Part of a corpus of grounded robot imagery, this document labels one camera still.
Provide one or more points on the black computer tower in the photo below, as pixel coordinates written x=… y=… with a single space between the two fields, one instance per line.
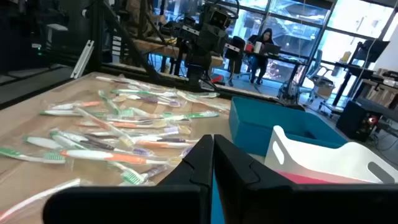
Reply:
x=357 y=121

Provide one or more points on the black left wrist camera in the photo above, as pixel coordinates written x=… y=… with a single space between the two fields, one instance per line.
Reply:
x=219 y=18

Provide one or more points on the black desk monitor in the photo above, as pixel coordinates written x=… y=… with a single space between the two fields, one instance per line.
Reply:
x=374 y=49

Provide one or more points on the pink plastic bin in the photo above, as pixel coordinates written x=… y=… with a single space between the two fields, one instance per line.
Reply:
x=298 y=179

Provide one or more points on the green toothbrush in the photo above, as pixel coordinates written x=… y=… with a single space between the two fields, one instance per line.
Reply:
x=132 y=177
x=62 y=113
x=140 y=92
x=202 y=115
x=9 y=152
x=66 y=139
x=43 y=142
x=206 y=95

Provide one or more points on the person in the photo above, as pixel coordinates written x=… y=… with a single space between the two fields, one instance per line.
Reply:
x=264 y=37

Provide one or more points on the white office chair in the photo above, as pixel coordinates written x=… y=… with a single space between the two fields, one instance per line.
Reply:
x=318 y=77

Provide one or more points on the wooden workbench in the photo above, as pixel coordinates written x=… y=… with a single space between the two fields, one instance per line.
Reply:
x=155 y=48

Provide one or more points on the white plastic bin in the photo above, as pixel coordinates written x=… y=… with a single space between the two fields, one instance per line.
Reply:
x=326 y=161

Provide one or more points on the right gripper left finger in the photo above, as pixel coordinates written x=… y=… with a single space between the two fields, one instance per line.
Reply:
x=186 y=199

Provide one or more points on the black office chair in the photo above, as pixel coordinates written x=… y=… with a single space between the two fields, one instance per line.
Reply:
x=236 y=54

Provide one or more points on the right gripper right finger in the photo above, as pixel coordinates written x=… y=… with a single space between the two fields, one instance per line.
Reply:
x=248 y=199

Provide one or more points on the red cup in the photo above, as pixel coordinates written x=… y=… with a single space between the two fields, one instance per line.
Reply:
x=248 y=47

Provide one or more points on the black office desk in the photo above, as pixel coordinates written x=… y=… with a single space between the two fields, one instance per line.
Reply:
x=289 y=60

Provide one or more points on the white cup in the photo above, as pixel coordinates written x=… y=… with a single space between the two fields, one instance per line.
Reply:
x=258 y=47

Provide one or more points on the dark laptop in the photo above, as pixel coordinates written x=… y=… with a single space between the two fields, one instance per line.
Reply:
x=273 y=48

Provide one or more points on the white metal bar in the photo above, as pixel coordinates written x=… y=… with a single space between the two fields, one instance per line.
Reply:
x=82 y=59

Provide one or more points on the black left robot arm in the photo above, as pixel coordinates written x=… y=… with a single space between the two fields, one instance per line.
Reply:
x=199 y=67

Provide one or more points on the teal plastic bin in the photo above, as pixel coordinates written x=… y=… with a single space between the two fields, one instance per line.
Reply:
x=264 y=124

